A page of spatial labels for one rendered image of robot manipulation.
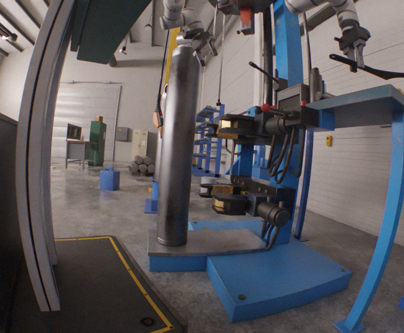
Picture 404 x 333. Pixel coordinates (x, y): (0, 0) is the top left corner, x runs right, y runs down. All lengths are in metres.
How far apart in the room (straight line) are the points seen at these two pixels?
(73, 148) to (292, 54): 6.49
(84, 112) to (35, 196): 12.37
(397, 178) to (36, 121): 1.15
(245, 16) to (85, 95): 11.77
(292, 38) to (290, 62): 0.25
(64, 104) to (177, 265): 12.66
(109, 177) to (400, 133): 3.79
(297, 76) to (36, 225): 1.76
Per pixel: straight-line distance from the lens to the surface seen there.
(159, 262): 1.37
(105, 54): 0.96
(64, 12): 0.59
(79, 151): 6.99
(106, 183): 3.88
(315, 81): 1.14
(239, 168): 1.79
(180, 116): 1.29
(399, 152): 0.95
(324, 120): 1.02
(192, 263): 1.40
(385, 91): 0.82
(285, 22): 1.96
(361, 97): 0.87
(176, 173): 1.28
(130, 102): 12.38
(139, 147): 11.43
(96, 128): 8.41
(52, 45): 0.55
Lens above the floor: 0.76
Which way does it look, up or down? 3 degrees down
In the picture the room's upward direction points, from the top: 5 degrees clockwise
